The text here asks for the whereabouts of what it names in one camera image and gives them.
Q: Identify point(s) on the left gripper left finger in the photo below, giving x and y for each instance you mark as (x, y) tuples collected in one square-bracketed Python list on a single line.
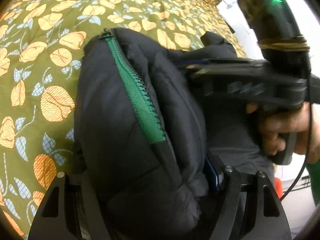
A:
[(57, 216)]

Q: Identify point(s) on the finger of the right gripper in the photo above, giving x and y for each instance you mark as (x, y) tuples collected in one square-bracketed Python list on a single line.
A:
[(219, 62), (250, 87)]

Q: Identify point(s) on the right hand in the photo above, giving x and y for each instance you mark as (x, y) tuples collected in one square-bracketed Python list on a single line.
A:
[(304, 122)]

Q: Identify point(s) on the black puffer jacket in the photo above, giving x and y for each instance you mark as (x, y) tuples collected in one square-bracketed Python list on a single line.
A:
[(144, 136)]

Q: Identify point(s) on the green orange floral duvet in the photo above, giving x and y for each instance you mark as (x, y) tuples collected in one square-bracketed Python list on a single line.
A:
[(42, 45)]

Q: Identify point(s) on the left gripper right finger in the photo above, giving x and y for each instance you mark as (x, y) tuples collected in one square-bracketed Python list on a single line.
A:
[(248, 206)]

